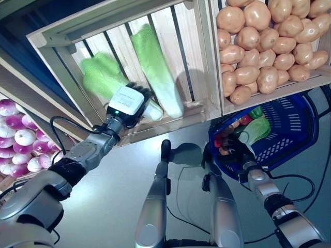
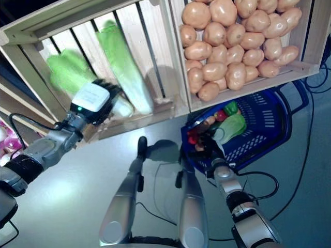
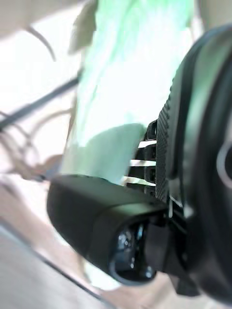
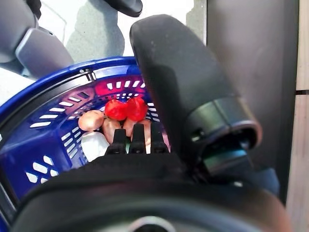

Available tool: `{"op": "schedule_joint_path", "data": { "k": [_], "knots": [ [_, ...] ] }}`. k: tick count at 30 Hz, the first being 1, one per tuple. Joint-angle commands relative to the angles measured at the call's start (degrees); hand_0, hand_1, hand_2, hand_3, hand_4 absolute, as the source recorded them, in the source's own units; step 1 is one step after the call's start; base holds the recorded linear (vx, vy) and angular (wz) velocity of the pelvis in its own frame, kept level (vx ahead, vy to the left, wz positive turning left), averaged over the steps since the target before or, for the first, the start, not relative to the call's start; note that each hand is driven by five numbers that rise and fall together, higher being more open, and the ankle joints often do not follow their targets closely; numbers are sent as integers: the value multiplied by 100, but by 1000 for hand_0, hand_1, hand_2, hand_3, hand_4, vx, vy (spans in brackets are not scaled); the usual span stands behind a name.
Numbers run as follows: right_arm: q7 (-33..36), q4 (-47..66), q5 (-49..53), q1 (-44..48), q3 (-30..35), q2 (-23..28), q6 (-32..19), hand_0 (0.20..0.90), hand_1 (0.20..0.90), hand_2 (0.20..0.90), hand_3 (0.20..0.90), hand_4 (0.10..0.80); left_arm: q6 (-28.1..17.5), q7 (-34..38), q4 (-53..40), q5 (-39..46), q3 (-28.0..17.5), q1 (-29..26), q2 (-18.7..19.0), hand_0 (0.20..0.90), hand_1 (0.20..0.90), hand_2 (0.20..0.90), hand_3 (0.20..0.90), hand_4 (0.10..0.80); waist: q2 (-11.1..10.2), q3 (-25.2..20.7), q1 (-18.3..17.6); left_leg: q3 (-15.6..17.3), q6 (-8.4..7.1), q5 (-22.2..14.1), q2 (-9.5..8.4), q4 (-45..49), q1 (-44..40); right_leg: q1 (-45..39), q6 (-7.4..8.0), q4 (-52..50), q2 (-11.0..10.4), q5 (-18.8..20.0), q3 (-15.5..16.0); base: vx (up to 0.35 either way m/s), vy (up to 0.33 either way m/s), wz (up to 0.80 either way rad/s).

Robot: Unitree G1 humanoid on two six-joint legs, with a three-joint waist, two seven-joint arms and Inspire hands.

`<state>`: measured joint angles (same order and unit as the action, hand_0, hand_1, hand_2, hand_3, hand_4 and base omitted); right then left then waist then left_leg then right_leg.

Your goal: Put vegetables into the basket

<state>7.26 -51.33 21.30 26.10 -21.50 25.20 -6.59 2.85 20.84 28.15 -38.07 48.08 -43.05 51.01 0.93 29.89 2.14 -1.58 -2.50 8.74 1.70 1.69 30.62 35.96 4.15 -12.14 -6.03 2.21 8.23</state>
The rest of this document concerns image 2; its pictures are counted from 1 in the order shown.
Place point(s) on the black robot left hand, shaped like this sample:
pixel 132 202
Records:
pixel 113 95

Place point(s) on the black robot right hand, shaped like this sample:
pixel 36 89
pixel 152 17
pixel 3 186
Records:
pixel 207 151

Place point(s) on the green white napa cabbage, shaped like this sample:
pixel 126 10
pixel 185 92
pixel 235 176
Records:
pixel 67 72
pixel 232 126
pixel 121 56

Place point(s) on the blue plastic shopping basket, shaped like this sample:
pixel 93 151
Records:
pixel 258 144

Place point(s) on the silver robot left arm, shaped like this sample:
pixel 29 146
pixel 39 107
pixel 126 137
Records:
pixel 51 147

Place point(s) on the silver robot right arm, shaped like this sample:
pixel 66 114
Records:
pixel 248 227

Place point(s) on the red bell pepper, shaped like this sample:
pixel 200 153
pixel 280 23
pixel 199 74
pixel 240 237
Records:
pixel 192 137

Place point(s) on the tan potato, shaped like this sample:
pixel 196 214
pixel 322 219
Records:
pixel 196 15
pixel 210 120
pixel 285 55
pixel 214 71
pixel 235 76
pixel 208 91
pixel 195 80
pixel 197 50
pixel 251 73
pixel 222 13
pixel 268 69

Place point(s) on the red apple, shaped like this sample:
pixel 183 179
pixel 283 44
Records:
pixel 221 115

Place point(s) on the green bell pepper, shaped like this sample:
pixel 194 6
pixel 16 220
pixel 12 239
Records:
pixel 231 108

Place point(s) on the light wooden crate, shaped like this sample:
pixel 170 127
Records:
pixel 170 64
pixel 307 38

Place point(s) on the silver robot right leg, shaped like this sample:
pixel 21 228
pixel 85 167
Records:
pixel 192 214

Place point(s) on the wooden display shelf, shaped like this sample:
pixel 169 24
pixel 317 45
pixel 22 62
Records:
pixel 26 108

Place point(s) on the black robot pelvis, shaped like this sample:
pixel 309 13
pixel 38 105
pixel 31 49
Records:
pixel 155 241

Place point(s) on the purple white turnip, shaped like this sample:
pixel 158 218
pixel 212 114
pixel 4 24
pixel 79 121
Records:
pixel 14 142

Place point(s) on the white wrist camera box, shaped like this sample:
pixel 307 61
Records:
pixel 90 98

